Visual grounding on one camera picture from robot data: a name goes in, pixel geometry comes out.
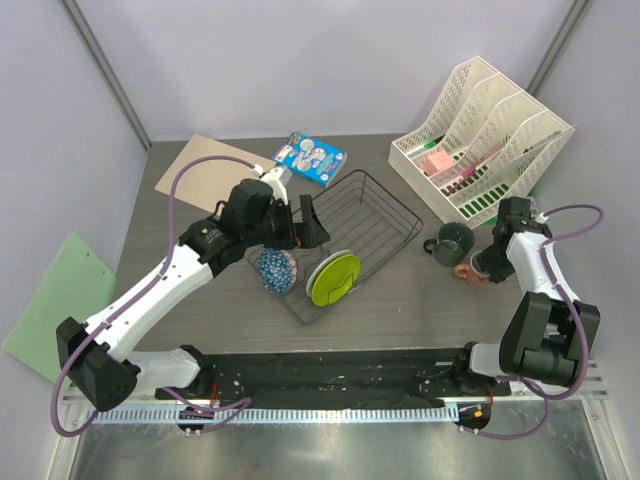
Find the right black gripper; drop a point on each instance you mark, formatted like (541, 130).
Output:
(486, 263)

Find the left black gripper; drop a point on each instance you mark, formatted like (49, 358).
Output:
(313, 234)

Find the pink ceramic mug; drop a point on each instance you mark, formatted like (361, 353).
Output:
(471, 273)

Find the dark grey mug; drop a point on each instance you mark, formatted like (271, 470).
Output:
(453, 242)

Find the blue patterned bowl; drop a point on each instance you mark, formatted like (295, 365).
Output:
(278, 270)

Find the lime green plate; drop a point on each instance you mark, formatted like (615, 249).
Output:
(334, 279)

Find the white plate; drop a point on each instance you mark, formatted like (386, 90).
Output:
(312, 275)

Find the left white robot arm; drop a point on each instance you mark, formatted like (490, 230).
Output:
(99, 355)

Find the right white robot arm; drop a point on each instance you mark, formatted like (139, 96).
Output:
(548, 341)

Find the blue picture book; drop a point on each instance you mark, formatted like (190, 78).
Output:
(310, 158)

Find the magenta booklet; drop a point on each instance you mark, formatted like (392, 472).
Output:
(459, 179)

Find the pink box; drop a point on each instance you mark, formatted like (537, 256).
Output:
(437, 162)

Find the tan cardboard folder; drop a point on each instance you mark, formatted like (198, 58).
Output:
(205, 184)

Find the white plastic file organizer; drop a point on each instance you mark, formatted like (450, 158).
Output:
(481, 114)

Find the light green clipboard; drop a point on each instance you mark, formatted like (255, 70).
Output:
(78, 284)

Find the black wire dish rack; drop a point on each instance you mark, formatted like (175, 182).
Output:
(362, 217)

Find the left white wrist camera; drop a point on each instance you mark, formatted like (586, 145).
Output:
(277, 178)

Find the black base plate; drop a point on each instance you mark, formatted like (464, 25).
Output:
(337, 380)

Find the white slotted cable duct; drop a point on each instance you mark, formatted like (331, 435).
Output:
(180, 414)

